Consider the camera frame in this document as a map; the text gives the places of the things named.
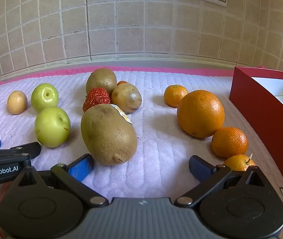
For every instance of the large orange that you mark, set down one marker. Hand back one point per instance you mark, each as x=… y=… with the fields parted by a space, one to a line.
x=200 y=114

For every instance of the red cardboard box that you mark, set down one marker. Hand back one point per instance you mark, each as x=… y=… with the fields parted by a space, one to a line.
x=263 y=109

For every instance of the white quilted mat pink edge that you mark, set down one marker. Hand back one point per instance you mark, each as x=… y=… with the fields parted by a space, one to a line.
x=161 y=144

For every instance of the small mandarin with stem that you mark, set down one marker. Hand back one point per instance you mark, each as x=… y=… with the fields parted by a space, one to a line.
x=237 y=163

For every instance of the small yellow fruit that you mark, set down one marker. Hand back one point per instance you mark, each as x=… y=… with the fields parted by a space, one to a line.
x=17 y=102

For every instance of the red strawberry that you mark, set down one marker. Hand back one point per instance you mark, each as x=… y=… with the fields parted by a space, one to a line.
x=96 y=99

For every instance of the large kiwi with sticker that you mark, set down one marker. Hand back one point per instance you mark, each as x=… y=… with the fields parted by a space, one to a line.
x=109 y=135

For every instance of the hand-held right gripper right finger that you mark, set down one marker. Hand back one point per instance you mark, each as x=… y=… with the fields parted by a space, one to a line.
x=199 y=167

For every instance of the small orange kumquat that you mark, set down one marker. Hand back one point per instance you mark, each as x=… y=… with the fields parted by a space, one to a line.
x=122 y=82

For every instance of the green apple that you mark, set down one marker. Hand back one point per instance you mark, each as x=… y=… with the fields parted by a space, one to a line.
x=44 y=97
x=52 y=127

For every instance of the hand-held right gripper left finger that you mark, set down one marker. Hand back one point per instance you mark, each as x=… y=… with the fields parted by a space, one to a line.
x=81 y=168

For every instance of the brown kiwi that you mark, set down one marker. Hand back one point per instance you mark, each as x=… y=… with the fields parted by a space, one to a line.
x=101 y=81

